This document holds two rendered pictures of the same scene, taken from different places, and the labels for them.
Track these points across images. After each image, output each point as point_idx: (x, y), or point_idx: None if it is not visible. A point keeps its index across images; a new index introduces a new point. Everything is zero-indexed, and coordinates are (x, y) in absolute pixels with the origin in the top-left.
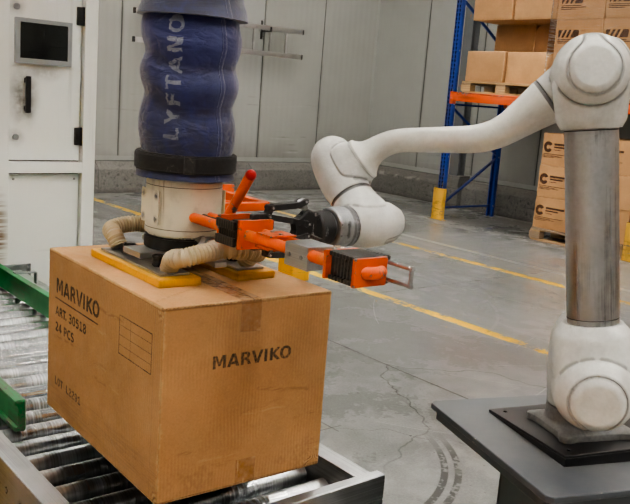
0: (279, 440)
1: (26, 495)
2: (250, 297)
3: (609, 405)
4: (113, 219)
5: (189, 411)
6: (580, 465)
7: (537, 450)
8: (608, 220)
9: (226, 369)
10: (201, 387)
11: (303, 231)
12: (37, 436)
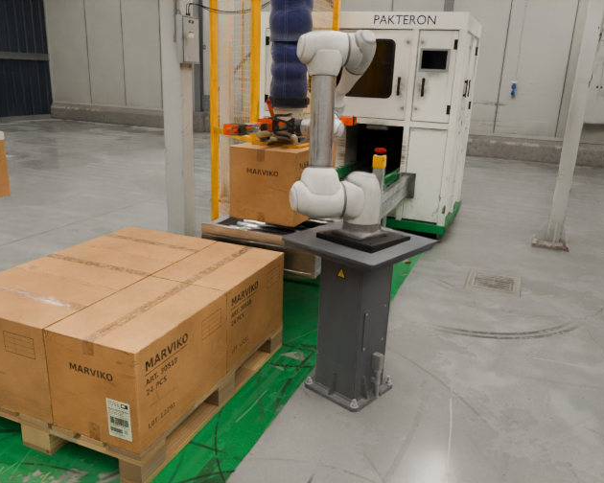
0: (274, 210)
1: None
2: (263, 149)
3: (292, 198)
4: None
5: (239, 186)
6: (322, 239)
7: None
8: (313, 118)
9: (251, 173)
10: (243, 178)
11: (289, 126)
12: None
